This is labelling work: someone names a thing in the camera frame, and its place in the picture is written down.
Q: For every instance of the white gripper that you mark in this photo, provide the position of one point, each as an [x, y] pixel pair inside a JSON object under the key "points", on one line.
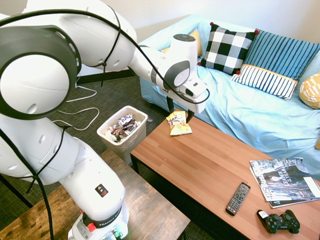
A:
{"points": [[197, 105]]}

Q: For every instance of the yellow chip bag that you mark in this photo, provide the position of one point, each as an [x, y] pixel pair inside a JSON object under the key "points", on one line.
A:
{"points": [[179, 128]]}

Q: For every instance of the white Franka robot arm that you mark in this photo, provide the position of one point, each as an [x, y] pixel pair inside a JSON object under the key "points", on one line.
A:
{"points": [[82, 160]]}

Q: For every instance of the white plastic trash bin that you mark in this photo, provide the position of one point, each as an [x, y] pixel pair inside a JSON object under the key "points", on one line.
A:
{"points": [[135, 141]]}

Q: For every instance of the reddish wood coffee table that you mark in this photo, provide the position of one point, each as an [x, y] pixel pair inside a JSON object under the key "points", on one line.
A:
{"points": [[200, 162]]}

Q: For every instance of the hint water bottle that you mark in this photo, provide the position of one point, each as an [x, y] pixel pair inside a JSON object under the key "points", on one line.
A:
{"points": [[125, 120]]}

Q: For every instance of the red snack wrapper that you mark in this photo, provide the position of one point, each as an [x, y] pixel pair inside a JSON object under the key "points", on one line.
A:
{"points": [[119, 130]]}

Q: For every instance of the light blue sofa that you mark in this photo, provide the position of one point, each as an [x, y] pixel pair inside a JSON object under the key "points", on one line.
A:
{"points": [[250, 112]]}

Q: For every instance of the orange square cushion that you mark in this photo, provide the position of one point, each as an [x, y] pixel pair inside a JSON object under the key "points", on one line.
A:
{"points": [[317, 143], [198, 42]]}

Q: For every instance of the crumpled white paper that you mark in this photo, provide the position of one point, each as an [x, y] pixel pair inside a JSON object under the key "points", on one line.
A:
{"points": [[110, 135]]}

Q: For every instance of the black white checkered pillow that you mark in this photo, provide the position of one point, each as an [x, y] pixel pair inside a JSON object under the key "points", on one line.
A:
{"points": [[226, 48]]}

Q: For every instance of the white navy striped pillow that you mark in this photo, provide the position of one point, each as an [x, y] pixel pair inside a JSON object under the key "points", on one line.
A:
{"points": [[265, 81]]}

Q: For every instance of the rustic brown wood table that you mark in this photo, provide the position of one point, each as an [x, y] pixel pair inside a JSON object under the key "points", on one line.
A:
{"points": [[150, 207]]}

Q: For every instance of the black tv remote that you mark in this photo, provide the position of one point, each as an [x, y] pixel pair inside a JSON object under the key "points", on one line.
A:
{"points": [[238, 198]]}

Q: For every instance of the blue striped pillow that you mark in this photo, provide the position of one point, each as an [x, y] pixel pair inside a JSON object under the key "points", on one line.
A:
{"points": [[280, 55]]}

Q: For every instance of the dark cover business magazine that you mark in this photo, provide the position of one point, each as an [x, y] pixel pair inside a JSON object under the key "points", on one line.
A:
{"points": [[280, 177]]}

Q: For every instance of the yellow patterned bolster pillow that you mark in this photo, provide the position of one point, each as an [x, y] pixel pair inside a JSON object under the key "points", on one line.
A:
{"points": [[311, 91]]}

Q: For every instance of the magazine with white edge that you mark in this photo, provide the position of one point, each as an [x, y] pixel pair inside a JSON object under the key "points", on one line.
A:
{"points": [[287, 203]]}

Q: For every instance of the black game controller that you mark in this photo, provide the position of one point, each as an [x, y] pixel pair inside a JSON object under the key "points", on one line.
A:
{"points": [[280, 222]]}

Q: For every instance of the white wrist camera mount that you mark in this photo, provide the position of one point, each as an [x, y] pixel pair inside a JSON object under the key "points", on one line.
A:
{"points": [[196, 88]]}

